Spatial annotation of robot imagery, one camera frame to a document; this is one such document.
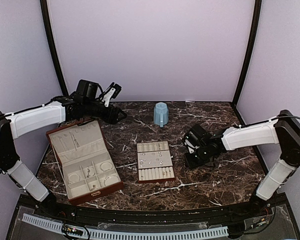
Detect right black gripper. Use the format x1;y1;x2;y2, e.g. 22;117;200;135
183;145;211;170

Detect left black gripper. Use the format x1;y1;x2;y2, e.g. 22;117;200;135
83;100;127;125

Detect brown jewelry tray cream lining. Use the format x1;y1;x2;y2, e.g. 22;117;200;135
136;141;176;184

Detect brown jewelry box cream lining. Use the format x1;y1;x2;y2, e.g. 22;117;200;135
46;120;124;206

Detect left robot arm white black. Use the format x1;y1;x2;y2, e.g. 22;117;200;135
0;79;127;218

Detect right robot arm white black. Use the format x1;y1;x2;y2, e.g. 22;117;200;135
182;110;300;217

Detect light blue upside-down mug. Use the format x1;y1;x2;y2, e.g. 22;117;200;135
153;102;169;128

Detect small circuit board with leds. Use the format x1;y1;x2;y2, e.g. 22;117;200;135
61;224;84;236

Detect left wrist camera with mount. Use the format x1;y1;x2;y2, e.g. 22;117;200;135
99;82;122;107

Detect beaded necklace in lid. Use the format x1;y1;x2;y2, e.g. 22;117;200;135
70;131;81;150

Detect silver bracelet back compartment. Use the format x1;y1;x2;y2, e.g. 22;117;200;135
99;161;113;172

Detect black front table rail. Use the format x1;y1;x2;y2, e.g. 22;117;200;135
17;193;288;230

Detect white slotted cable duct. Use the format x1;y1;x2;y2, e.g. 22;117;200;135
22;213;229;240

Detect black left corner post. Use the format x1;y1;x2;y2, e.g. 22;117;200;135
39;0;69;96

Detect black corner post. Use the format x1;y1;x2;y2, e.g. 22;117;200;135
231;0;262;109
39;0;69;96

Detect black right corner post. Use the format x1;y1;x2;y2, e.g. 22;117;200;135
231;0;262;109

